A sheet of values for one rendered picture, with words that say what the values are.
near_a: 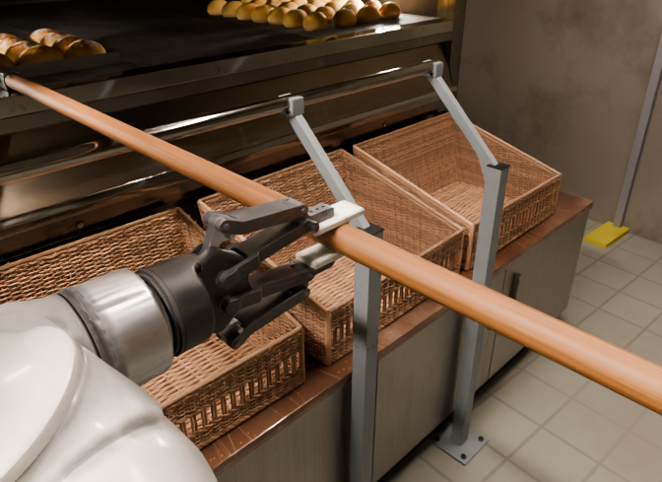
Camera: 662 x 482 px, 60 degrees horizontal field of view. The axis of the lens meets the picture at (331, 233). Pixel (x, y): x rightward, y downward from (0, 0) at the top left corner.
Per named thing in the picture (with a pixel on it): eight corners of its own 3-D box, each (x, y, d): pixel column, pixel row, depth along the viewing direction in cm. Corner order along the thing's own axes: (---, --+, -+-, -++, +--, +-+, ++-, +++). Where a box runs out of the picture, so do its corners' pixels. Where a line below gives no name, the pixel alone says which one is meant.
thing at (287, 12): (203, 14, 219) (201, -2, 216) (297, 4, 249) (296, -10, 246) (313, 33, 181) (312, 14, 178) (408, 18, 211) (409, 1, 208)
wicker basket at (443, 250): (202, 289, 161) (191, 198, 148) (340, 223, 197) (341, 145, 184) (328, 371, 131) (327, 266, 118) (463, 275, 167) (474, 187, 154)
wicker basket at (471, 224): (347, 221, 199) (348, 144, 186) (442, 176, 234) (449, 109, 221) (468, 273, 168) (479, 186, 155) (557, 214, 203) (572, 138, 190)
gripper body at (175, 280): (118, 253, 46) (215, 218, 52) (134, 338, 50) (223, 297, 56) (167, 290, 42) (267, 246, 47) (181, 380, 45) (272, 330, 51)
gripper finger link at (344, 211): (294, 227, 57) (294, 220, 56) (344, 205, 61) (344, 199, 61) (315, 238, 55) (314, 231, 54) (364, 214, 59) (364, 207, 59)
